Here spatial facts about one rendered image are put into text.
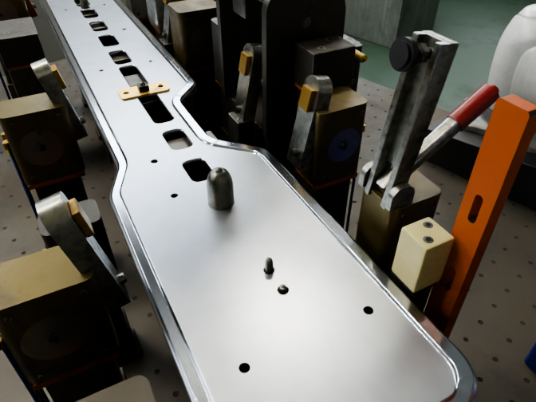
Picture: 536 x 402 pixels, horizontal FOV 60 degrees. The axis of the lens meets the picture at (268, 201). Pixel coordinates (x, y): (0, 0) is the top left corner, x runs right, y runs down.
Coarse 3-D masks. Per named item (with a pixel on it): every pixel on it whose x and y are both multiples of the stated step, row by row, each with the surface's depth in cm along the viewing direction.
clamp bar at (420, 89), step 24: (408, 48) 39; (432, 48) 41; (456, 48) 40; (408, 72) 43; (432, 72) 40; (408, 96) 44; (432, 96) 42; (408, 120) 45; (384, 144) 47; (408, 144) 44; (384, 168) 49; (408, 168) 46; (384, 192) 48
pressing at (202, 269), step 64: (64, 0) 121; (128, 64) 89; (128, 128) 70; (192, 128) 70; (128, 192) 58; (192, 192) 58; (256, 192) 58; (192, 256) 50; (256, 256) 50; (320, 256) 50; (192, 320) 43; (256, 320) 43; (320, 320) 43; (384, 320) 43; (192, 384) 39; (256, 384) 38; (320, 384) 38; (384, 384) 38; (448, 384) 38
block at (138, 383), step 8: (136, 376) 41; (144, 376) 41; (120, 384) 40; (128, 384) 40; (136, 384) 40; (144, 384) 40; (96, 392) 40; (104, 392) 40; (112, 392) 40; (120, 392) 40; (128, 392) 40; (136, 392) 40; (144, 392) 40; (152, 392) 40; (80, 400) 39; (88, 400) 39; (96, 400) 39; (104, 400) 39; (112, 400) 39; (120, 400) 39; (128, 400) 39; (136, 400) 39; (144, 400) 39; (152, 400) 39
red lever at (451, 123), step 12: (492, 84) 48; (480, 96) 48; (492, 96) 47; (456, 108) 48; (468, 108) 48; (480, 108) 48; (444, 120) 49; (456, 120) 48; (468, 120) 48; (432, 132) 49; (444, 132) 48; (456, 132) 48; (432, 144) 48; (420, 156) 48; (384, 180) 48
